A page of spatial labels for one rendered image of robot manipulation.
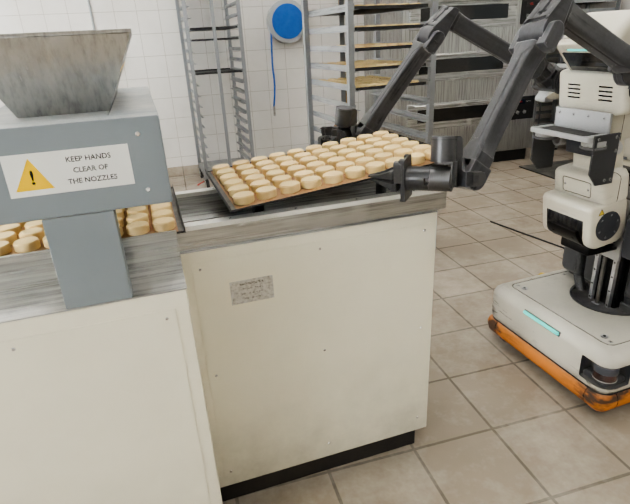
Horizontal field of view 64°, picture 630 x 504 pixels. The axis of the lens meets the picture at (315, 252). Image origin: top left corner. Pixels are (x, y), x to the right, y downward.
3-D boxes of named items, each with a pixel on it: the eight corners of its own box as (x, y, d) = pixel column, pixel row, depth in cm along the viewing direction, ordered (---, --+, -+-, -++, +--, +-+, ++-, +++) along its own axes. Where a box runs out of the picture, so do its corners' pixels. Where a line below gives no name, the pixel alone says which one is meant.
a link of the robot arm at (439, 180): (453, 193, 113) (458, 190, 118) (455, 162, 111) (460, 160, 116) (423, 192, 116) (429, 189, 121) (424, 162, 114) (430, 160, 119)
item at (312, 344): (219, 511, 150) (171, 232, 115) (205, 433, 180) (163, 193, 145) (427, 447, 169) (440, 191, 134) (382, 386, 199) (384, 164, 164)
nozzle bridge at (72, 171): (3, 322, 91) (-61, 134, 78) (56, 209, 155) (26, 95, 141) (187, 288, 100) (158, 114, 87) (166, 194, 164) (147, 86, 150)
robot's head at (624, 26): (601, 44, 167) (583, 8, 160) (660, 43, 149) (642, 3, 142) (572, 77, 168) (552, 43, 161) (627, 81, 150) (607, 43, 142)
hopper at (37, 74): (-31, 125, 86) (-59, 36, 80) (29, 96, 135) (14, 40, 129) (145, 110, 94) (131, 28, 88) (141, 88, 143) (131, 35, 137)
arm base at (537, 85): (572, 70, 173) (546, 69, 184) (559, 56, 170) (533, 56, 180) (557, 92, 175) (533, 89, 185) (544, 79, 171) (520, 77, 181)
